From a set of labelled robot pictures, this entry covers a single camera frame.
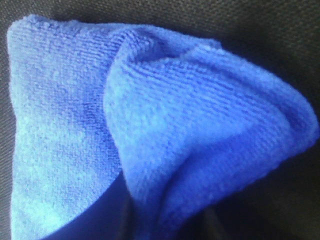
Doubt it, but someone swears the blue microfiber towel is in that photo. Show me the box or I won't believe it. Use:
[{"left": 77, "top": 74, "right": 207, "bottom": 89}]
[{"left": 6, "top": 15, "right": 320, "bottom": 240}]

